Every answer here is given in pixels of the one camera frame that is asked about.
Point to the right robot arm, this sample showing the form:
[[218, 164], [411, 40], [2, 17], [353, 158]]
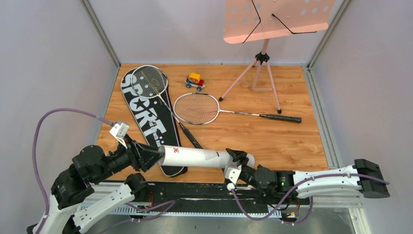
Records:
[[363, 176]]

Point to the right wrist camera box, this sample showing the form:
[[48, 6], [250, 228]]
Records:
[[232, 173]]

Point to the black racket cover bag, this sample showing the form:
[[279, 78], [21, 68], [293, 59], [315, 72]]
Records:
[[153, 119]]

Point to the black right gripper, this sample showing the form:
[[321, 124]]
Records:
[[240, 156]]

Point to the colourful toy car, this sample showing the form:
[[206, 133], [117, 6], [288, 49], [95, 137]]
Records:
[[194, 80]]

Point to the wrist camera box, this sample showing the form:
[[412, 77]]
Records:
[[119, 131], [232, 173]]

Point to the white racket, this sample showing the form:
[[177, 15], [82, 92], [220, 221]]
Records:
[[202, 109], [149, 82]]

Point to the white shuttlecock tube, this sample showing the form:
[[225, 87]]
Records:
[[193, 157]]

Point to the pink music stand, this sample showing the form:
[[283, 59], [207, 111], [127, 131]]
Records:
[[253, 20]]

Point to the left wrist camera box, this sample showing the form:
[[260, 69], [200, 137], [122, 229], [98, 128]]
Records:
[[119, 131]]

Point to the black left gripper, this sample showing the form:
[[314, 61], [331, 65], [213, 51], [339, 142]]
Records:
[[136, 154]]

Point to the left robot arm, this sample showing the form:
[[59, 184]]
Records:
[[92, 166]]

